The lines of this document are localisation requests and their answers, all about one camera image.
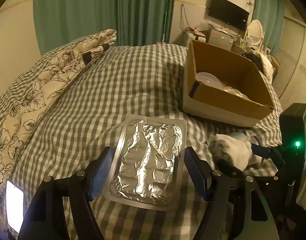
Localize green curtain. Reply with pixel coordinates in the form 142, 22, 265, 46
33, 0, 174, 54
252, 0, 286, 55

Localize green curtain left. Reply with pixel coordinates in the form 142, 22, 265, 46
33, 0, 174, 54

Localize white ribbed suitcase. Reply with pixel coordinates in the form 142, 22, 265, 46
184, 27, 207, 42

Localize glowing smartphone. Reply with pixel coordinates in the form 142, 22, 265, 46
5, 180, 24, 233

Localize chair with clothes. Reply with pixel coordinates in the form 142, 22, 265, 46
242, 51, 278, 84

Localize floral patterned pillow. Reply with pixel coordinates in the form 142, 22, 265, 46
0, 29, 117, 202

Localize black wall television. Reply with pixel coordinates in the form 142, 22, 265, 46
208, 0, 249, 31

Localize clear plastic lid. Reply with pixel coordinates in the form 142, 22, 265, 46
196, 72, 223, 89

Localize brown cardboard box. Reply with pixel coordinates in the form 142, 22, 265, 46
182, 40, 275, 127

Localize white knit glove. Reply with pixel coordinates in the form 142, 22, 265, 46
209, 134, 263, 172

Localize white oval vanity mirror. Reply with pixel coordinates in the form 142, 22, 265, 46
246, 20, 264, 46

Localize grey mini fridge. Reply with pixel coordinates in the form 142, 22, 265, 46
207, 29, 234, 50

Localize white louvered wardrobe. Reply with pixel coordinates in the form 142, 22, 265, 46
273, 17, 306, 109

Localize green curtain right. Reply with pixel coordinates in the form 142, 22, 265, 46
252, 0, 286, 55

